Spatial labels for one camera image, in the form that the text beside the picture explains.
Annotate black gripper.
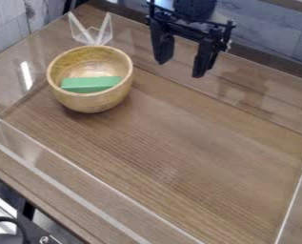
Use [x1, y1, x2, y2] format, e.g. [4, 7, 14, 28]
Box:
[148, 0, 236, 78]

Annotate wooden bowl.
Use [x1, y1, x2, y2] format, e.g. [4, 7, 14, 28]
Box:
[46, 46, 133, 113]

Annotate green rectangular block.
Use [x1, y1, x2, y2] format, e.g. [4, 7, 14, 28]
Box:
[61, 76, 122, 93]

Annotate clear acrylic corner bracket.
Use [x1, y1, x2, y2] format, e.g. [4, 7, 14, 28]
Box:
[69, 11, 113, 46]

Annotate clear acrylic tray wall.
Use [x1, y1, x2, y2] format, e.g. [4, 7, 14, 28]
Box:
[0, 16, 302, 244]

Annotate black metal bracket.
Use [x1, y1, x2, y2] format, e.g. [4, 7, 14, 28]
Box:
[16, 201, 81, 244]

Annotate black cable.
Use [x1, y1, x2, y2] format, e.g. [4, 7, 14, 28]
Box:
[0, 216, 29, 244]

